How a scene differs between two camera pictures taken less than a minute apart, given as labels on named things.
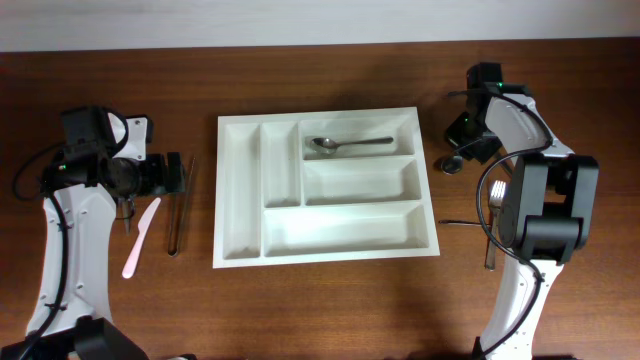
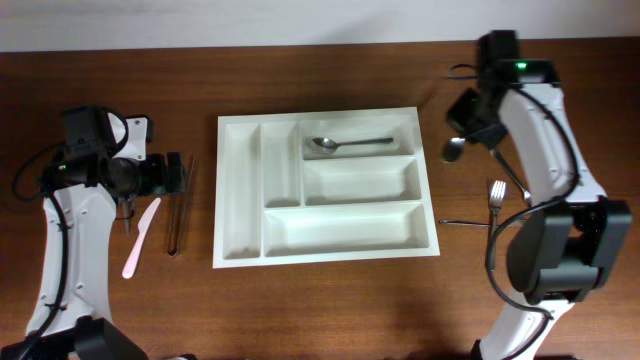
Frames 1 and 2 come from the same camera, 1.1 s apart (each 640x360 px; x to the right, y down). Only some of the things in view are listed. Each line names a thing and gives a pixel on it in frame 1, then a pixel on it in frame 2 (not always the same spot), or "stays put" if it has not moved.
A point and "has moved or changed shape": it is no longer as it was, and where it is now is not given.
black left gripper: (158, 182) stays put
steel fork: (497, 193) stays put
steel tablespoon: (327, 146) stays put
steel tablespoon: (452, 165) has moved or changed shape
